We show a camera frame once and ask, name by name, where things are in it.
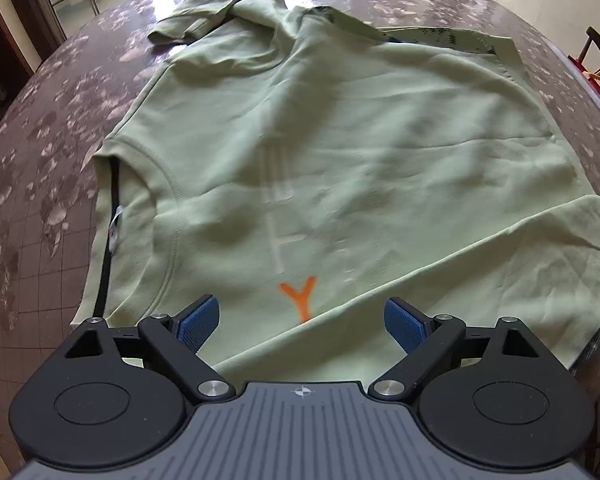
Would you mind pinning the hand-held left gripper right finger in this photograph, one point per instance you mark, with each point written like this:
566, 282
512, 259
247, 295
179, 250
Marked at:
404, 325

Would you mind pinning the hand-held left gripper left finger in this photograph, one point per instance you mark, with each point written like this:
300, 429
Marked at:
200, 322

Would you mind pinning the light green t-shirt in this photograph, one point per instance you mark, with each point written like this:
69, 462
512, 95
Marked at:
355, 160

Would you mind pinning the dark wooden chair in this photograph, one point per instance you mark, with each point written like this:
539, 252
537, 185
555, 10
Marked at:
597, 40

